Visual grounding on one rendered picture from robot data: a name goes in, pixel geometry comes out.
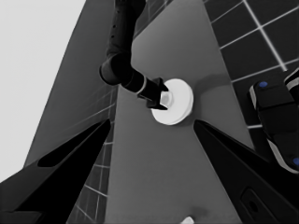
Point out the large thick white disc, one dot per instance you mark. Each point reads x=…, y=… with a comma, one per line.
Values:
x=179, y=99

